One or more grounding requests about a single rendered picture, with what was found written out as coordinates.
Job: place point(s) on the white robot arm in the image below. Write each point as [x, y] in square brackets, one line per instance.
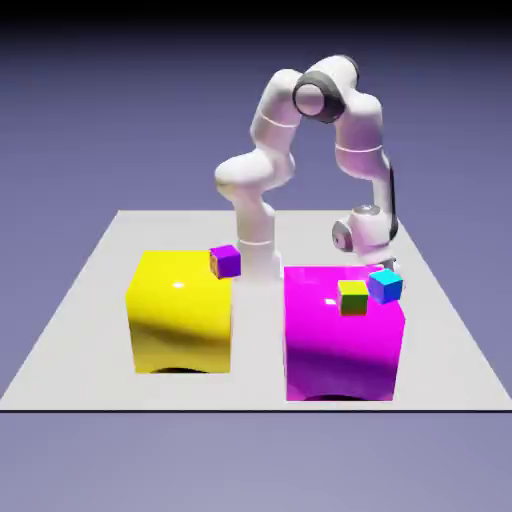
[276, 132]

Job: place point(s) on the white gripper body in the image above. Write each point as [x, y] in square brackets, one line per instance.
[388, 264]

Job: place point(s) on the small green cube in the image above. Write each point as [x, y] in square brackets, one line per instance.
[353, 300]

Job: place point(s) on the small purple cube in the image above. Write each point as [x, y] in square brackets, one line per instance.
[228, 262]

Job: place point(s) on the large magenta box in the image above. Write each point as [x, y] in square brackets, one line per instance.
[340, 352]

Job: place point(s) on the large yellow box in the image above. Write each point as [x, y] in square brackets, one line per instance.
[180, 312]

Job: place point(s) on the small blue cube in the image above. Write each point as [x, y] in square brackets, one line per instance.
[384, 286]

